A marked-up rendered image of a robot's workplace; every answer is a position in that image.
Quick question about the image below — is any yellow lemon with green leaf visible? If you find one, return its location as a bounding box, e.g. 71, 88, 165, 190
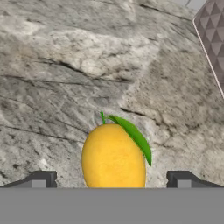
80, 111, 153, 188

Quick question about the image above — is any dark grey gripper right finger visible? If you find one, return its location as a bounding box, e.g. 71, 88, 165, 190
166, 170, 224, 188

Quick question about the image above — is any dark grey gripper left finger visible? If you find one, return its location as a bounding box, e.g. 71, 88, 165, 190
0, 170, 58, 188

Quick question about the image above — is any grey patterned board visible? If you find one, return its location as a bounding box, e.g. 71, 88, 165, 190
192, 0, 224, 100

